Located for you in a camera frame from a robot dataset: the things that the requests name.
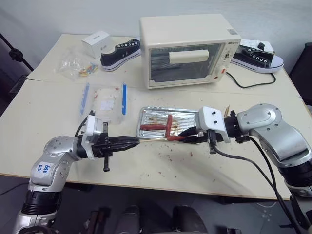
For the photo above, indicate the silver metal baking tray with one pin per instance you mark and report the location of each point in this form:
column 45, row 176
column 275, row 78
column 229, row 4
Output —
column 156, row 114

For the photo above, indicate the dark rounded shape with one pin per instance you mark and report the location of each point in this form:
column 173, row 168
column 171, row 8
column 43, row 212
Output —
column 129, row 219

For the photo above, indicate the white power strip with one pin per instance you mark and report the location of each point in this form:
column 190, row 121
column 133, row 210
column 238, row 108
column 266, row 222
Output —
column 251, row 44

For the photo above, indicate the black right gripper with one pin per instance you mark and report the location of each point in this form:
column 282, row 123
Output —
column 202, row 138

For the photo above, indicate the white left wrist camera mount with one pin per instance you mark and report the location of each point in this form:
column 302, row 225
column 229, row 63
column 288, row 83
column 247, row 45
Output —
column 91, row 129

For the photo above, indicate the red sausage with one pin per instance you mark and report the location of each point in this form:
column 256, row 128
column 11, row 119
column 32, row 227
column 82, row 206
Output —
column 152, row 127
column 175, row 138
column 168, row 124

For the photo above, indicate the small white cardboard box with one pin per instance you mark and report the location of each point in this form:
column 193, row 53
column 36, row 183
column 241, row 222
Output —
column 93, row 42

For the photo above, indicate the black tripod stand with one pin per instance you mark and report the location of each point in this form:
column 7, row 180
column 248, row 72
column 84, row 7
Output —
column 14, row 52

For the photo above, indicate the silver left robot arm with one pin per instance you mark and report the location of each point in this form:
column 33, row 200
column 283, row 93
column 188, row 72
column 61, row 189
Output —
column 56, row 151

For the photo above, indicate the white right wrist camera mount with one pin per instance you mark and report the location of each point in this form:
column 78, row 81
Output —
column 212, row 122

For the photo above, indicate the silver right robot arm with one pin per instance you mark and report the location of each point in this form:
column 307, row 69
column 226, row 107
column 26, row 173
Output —
column 268, row 126

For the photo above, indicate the black power plug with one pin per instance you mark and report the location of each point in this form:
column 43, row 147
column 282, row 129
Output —
column 261, row 45

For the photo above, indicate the clear plastic bag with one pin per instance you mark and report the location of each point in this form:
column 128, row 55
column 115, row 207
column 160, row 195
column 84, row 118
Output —
column 70, row 63

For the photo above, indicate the black white canvas shoe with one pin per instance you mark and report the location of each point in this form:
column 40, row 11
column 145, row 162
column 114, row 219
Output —
column 117, row 58
column 265, row 63

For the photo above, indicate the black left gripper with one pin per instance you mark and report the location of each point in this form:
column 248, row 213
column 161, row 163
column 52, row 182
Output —
column 106, row 146

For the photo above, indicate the thin wooden skewer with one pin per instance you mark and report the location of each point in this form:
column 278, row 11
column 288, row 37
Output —
column 153, row 140
column 226, row 112
column 228, row 109

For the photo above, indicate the cream toaster oven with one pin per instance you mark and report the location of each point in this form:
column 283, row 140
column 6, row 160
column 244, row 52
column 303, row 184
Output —
column 185, row 31

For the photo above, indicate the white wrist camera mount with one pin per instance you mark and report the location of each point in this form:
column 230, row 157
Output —
column 212, row 122
column 91, row 129

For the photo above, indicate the black cabinet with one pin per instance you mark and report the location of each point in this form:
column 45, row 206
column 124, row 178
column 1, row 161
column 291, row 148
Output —
column 302, row 70

